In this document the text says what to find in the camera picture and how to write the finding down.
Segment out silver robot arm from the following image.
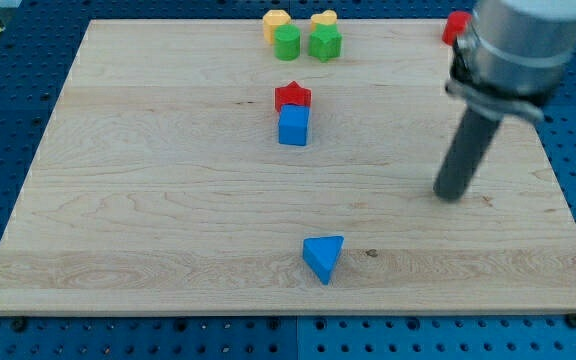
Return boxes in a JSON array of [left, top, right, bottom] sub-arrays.
[[445, 0, 576, 124]]

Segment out blue triangle block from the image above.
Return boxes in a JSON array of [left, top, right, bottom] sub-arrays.
[[302, 236, 344, 285]]

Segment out blue cube block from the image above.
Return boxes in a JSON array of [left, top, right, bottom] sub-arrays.
[[278, 104, 310, 146]]

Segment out red star block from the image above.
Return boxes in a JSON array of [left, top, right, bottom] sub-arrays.
[[274, 81, 312, 112]]

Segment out wooden board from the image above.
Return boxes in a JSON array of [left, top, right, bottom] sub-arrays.
[[0, 20, 576, 316]]

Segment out green star block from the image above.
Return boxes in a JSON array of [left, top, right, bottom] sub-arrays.
[[308, 24, 343, 62]]

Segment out green cylinder block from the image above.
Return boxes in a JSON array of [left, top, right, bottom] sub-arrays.
[[274, 24, 301, 61]]

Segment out yellow hexagon block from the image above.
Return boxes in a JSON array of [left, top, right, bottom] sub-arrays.
[[262, 9, 291, 44]]

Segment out yellow heart block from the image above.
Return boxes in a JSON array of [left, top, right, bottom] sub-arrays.
[[310, 9, 338, 31]]

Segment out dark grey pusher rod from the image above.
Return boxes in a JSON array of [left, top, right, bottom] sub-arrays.
[[433, 107, 500, 202]]

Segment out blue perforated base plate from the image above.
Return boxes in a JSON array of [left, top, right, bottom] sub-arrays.
[[0, 1, 576, 359]]

